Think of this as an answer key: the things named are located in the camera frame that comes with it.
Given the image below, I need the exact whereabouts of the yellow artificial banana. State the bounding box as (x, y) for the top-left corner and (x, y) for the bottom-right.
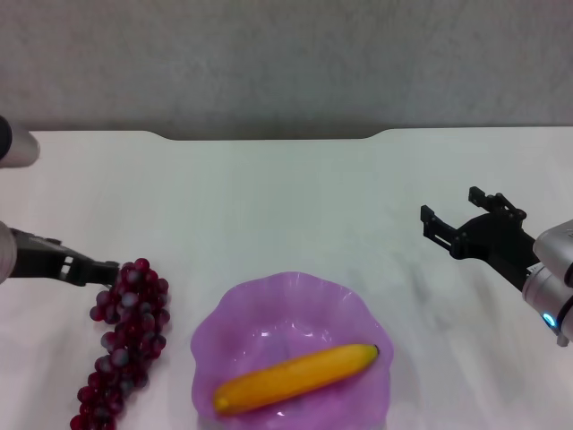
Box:
(212, 343), (381, 417)

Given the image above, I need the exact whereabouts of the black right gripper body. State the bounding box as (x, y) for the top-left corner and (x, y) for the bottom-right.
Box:
(449, 211), (538, 293)

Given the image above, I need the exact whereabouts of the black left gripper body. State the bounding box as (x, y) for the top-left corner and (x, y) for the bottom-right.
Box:
(8, 228), (89, 288)

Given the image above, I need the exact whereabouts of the purple wavy plastic plate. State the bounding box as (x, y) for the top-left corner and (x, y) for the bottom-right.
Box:
(191, 271), (395, 430)

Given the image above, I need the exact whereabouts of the red artificial grape bunch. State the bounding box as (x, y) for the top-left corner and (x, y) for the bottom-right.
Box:
(70, 257), (172, 430)

